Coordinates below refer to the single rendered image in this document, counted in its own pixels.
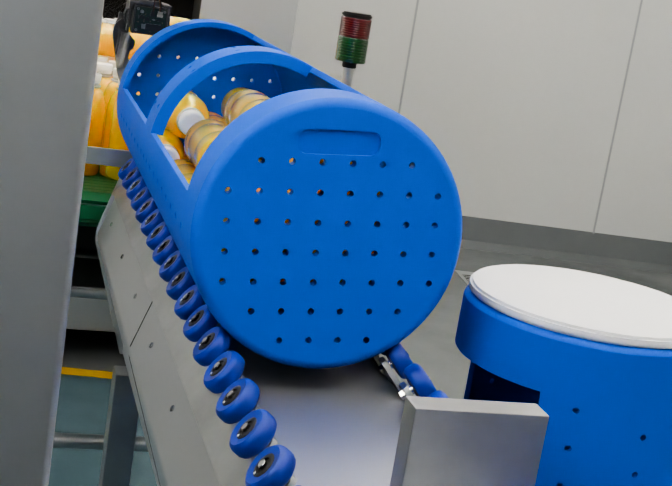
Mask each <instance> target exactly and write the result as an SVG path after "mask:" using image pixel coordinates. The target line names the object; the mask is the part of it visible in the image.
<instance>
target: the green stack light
mask: <svg viewBox="0 0 672 486"><path fill-rule="evenodd" d="M337 41H338V42H337V46H336V53H335V60H338V61H343V62H348V63H355V64H365V63H366V61H365V60H366V56H367V49H368V43H369V40H364V39H356V38H350V37H345V36H341V35H339V36H338V39H337Z"/></svg>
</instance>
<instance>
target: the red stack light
mask: <svg viewBox="0 0 672 486"><path fill-rule="evenodd" d="M371 23H372V20H364V19H357V18H352V17H346V16H343V15H342V16H341V21H340V28H339V29H340V30H339V33H338V34H339V35H341V36H345V37H350V38H356V39H364V40H369V38H370V37H369V36H370V32H371V25H372V24H371Z"/></svg>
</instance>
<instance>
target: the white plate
mask: <svg viewBox="0 0 672 486"><path fill-rule="evenodd" d="M469 287H470V289H471V291H472V292H473V293H474V295H475V296H476V297H477V298H478V299H479V300H481V301H482V302H483V303H485V304H486V305H488V306H490V307H492V308H493V309H495V310H497V311H499V312H501V313H503V314H506V315H508V316H510V317H512V318H515V319H518V320H520V321H523V322H526V323H528V324H531V325H534V326H537V327H540V328H544V329H547V330H550V331H554V332H557V333H561V334H565V335H569V336H573V337H578V338H582V339H587V340H592V341H597V342H602V343H608V344H614V345H621V346H629V347H638V348H651V349H672V296H670V295H668V294H665V293H663V292H660V291H657V290H654V289H651V288H648V287H645V286H642V285H639V284H635V283H632V282H628V281H624V280H620V279H616V278H612V277H608V276H604V275H599V274H594V273H589V272H584V271H578V270H572V269H566V268H559V267H550V266H540V265H525V264H506V265H494V266H489V267H485V268H482V269H479V270H478V271H476V272H474V273H473V274H472V275H471V277H470V281H469Z"/></svg>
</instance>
